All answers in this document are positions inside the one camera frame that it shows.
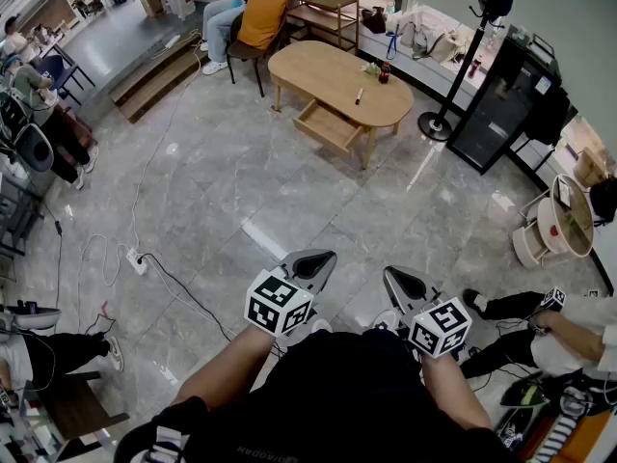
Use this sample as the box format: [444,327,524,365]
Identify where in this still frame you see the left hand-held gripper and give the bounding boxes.
[244,249,337,340]

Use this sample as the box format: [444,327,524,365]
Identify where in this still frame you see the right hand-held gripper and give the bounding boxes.
[384,266,473,359]

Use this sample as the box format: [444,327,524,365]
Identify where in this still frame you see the wooden drawer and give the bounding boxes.
[292,97,371,161]

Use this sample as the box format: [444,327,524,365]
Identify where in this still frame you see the person's right forearm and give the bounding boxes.
[419,352,494,431]

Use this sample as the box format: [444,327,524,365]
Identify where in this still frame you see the person's left forearm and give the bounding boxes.
[173,323,290,412]

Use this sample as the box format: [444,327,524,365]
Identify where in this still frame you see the oval wooden table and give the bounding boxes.
[267,40,416,171]

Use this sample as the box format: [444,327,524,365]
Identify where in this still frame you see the person's right white shoe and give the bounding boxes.
[372,309,400,332]

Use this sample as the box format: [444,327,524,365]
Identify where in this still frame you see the person's black clothing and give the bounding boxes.
[114,328,524,463]

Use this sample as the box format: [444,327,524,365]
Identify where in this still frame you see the white round trolley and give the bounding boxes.
[511,174,595,270]

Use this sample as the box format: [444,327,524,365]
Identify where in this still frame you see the green black device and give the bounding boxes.
[499,378,550,409]

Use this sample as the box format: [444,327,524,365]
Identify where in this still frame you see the black coat rack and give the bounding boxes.
[417,0,537,143]

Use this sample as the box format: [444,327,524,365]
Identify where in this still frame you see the black glass-door cabinet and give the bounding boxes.
[445,36,564,176]

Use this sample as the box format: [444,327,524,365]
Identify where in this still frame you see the black white striped cloth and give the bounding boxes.
[529,415,589,463]

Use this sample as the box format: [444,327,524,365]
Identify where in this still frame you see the brown paper bag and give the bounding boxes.
[572,146,612,191]

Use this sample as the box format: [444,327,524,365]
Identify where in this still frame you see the black hanging garment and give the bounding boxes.
[523,84,574,148]

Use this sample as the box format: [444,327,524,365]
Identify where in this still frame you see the brown chair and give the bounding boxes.
[225,11,290,99]

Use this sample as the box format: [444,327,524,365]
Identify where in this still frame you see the wooden steps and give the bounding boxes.
[108,30,212,124]

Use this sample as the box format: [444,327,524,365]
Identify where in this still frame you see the beige tote bag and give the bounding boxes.
[428,30,468,66]

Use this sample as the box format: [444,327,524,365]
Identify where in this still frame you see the grey bag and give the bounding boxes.
[412,26,444,61]

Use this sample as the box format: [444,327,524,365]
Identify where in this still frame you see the orange cushion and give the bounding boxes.
[235,0,291,51]

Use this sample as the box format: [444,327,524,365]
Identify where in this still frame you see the wooden shelf rack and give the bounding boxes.
[284,0,362,57]

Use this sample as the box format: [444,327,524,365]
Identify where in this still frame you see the brown handbag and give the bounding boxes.
[361,6,389,35]

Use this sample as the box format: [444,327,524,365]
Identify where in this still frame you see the white bag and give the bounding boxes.
[386,11,418,50]

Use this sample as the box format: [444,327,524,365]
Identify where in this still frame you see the brown wooden desk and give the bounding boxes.
[36,371,131,460]

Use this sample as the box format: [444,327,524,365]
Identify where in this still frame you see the white carton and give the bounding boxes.
[161,0,197,21]

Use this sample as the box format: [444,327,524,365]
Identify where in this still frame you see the grey chair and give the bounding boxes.
[13,123,55,174]

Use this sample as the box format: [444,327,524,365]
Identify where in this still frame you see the blue chair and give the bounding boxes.
[37,54,96,106]

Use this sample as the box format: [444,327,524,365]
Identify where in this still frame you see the black cable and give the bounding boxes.
[139,252,285,359]

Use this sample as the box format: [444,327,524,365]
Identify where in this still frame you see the long white cable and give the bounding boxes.
[128,27,203,253]

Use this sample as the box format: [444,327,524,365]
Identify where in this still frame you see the blue lanyard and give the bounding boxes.
[385,20,402,62]

